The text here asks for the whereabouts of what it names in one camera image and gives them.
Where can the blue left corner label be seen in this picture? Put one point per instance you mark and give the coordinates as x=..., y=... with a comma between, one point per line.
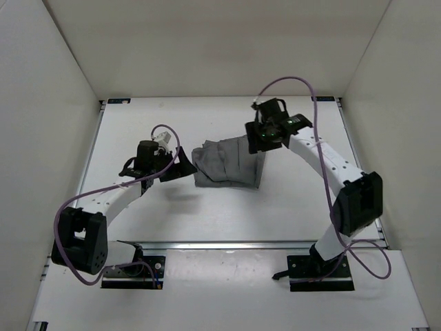
x=119, y=101

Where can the blue right corner label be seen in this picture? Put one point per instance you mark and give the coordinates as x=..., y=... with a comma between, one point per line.
x=325, y=99

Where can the blue corner label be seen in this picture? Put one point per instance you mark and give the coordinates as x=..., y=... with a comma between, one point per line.
x=119, y=101
x=325, y=99

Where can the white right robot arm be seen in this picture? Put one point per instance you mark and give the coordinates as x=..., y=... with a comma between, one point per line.
x=355, y=198

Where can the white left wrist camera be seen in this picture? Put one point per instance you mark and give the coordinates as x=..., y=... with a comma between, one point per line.
x=163, y=140

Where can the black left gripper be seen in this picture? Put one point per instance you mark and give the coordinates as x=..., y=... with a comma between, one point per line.
x=182, y=168

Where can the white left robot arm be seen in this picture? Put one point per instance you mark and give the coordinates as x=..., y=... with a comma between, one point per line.
x=83, y=231

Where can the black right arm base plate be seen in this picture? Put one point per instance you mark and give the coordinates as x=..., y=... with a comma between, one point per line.
x=306, y=275

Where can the grey pleated skirt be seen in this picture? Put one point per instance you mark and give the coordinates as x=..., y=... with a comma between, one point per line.
x=227, y=163

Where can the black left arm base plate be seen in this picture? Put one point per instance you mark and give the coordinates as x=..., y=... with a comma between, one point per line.
x=137, y=277

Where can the aluminium table rail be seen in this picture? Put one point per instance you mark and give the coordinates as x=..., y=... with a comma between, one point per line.
x=225, y=245

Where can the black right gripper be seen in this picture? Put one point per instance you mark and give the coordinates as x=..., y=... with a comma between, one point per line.
x=255, y=145

